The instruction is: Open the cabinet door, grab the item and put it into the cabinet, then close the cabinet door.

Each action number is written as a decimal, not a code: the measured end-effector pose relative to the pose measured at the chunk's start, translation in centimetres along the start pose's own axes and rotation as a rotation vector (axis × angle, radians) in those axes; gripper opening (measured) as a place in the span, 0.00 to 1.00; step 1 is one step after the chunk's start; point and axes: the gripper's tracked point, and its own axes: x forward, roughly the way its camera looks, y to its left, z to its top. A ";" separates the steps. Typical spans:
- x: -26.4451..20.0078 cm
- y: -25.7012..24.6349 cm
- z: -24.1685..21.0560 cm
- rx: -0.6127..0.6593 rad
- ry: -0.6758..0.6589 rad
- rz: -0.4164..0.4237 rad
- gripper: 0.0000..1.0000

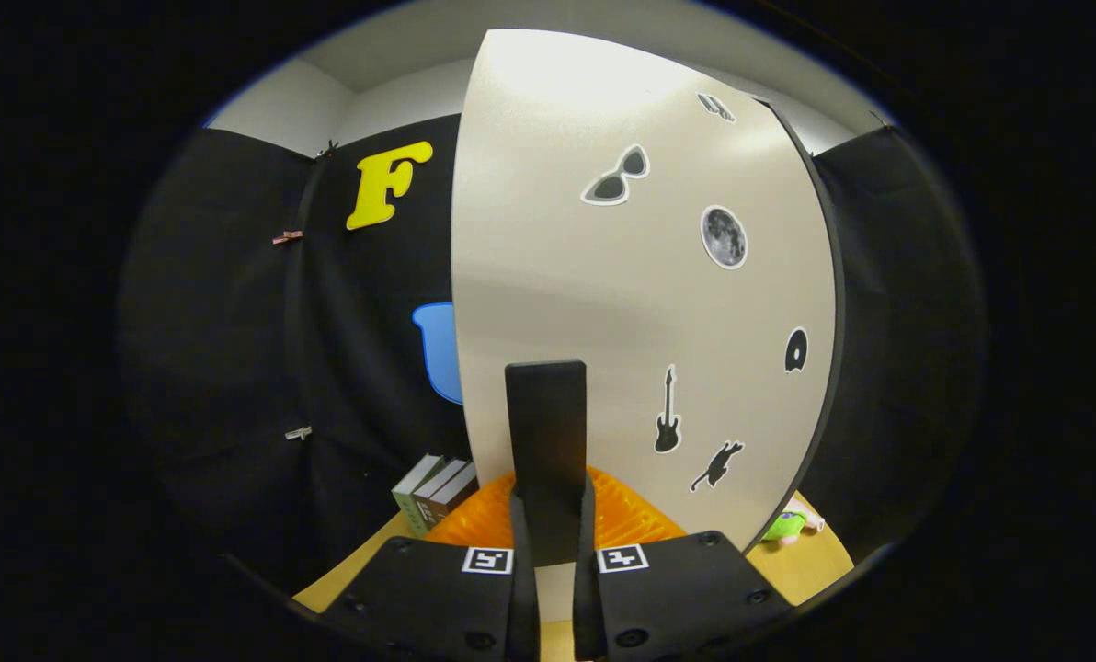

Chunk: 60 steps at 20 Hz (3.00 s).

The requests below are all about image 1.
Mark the reddish brown clothes peg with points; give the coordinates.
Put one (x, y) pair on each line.
(287, 237)

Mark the beige cabinet door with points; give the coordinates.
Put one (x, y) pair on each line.
(557, 230)

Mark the black spring clamp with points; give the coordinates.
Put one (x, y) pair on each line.
(327, 148)

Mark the green plush toy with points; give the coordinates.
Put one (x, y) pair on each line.
(785, 526)

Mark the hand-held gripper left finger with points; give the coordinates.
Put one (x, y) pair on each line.
(525, 607)

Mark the grey cabinet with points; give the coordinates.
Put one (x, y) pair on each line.
(840, 276)

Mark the dark grey book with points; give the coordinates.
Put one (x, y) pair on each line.
(427, 513)

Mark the white clothes peg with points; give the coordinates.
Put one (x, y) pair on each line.
(298, 432)

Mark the black backdrop cloth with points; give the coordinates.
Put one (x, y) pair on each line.
(235, 349)

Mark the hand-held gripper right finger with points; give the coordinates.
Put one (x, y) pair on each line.
(585, 607)

